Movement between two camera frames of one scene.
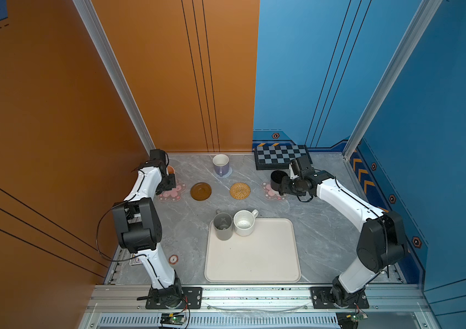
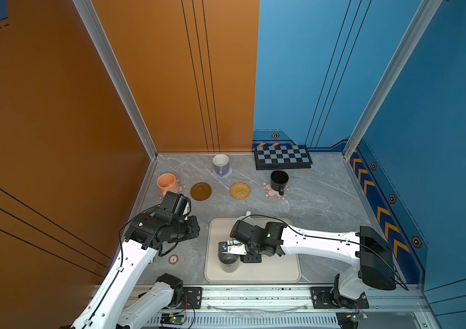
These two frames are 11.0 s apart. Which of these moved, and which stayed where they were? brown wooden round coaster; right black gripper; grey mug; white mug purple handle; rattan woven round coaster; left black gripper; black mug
Moved: right black gripper; left black gripper; grey mug
Stayed: brown wooden round coaster; black mug; rattan woven round coaster; white mug purple handle
